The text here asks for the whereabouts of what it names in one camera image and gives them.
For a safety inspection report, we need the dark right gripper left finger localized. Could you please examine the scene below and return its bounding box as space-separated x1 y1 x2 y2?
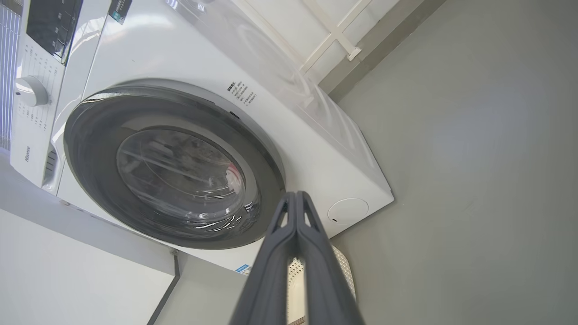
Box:
229 191 298 325

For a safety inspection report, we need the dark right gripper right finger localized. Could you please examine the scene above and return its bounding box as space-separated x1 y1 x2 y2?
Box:
296 191 365 325

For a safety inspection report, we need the black round washer door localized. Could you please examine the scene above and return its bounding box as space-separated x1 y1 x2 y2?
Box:
63 86 286 250

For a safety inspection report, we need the cream perforated laundry basket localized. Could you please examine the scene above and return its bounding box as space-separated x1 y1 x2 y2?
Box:
287 246 356 325

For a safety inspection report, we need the white front-load washing machine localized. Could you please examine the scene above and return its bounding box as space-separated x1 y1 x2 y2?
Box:
9 0 395 276

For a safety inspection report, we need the round white filter cover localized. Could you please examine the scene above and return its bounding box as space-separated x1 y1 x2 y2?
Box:
327 198 369 226

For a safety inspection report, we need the black printed text label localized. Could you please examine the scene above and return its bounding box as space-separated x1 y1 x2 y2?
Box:
227 81 258 107

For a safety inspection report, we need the white metal railing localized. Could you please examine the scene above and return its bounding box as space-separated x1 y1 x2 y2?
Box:
244 0 375 75

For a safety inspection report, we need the white control knob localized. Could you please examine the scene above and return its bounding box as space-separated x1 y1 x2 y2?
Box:
14 76 49 107

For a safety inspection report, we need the black display panel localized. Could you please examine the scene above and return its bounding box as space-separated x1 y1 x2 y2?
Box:
26 0 84 64

